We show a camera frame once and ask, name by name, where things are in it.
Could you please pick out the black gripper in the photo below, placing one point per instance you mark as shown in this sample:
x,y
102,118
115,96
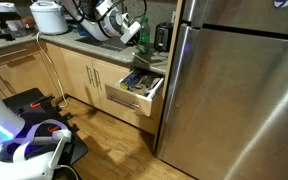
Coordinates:
x,y
136,42

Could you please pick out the silver metal cutlery piece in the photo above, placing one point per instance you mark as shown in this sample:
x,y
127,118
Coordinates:
x,y
147,56

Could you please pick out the open wooden kitchen drawer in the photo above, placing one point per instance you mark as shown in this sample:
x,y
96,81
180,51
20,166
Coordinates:
x,y
130,100

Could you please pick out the green plastic bottle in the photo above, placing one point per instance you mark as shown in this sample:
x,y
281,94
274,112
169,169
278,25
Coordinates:
x,y
144,36

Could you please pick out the steel kitchen sink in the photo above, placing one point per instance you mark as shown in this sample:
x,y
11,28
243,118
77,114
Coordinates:
x,y
117,45

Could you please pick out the light wood cabinet door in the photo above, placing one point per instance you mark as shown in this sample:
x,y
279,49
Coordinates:
x,y
74,76
112,71

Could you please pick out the blue cardboard box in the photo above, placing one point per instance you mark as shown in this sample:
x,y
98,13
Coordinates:
x,y
130,80

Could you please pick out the grey metal utensils heap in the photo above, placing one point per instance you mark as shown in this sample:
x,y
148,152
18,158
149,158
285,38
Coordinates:
x,y
145,85

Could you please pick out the blue dish soap bottle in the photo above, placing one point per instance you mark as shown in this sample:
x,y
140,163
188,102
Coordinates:
x,y
81,31

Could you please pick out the white rice cooker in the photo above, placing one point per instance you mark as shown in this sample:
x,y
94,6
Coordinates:
x,y
49,20

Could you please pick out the stainless steel refrigerator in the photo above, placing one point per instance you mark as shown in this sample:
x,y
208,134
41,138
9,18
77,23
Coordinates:
x,y
237,100

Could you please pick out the black clamp orange tip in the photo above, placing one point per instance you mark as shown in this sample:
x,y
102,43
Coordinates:
x,y
35,105
54,128

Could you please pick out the white plastic container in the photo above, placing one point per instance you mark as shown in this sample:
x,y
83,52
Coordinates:
x,y
0,6

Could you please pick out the blue white fridge magnet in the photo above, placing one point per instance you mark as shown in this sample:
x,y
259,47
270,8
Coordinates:
x,y
284,2

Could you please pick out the white VR headset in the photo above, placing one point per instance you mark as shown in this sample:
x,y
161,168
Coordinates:
x,y
34,166

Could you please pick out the black stand bracket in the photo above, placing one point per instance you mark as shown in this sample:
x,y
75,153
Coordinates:
x,y
0,16

